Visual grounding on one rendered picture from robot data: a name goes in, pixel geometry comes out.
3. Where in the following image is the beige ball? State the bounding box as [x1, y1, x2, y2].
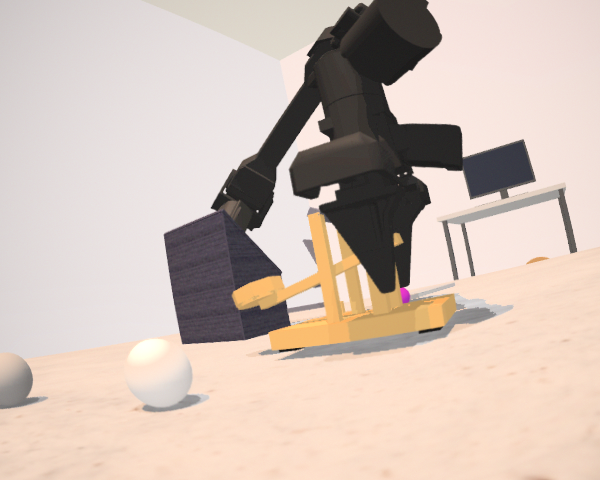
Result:
[0, 352, 33, 406]

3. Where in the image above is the yellow wooden catapult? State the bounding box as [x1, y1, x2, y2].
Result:
[232, 207, 457, 352]

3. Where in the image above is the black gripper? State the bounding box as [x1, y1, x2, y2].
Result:
[289, 94, 431, 293]

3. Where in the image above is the white ball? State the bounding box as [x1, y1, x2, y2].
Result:
[124, 338, 193, 408]

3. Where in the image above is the purple ball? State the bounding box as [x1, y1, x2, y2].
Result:
[400, 288, 410, 303]

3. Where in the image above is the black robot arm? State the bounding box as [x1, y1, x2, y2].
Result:
[211, 0, 463, 232]

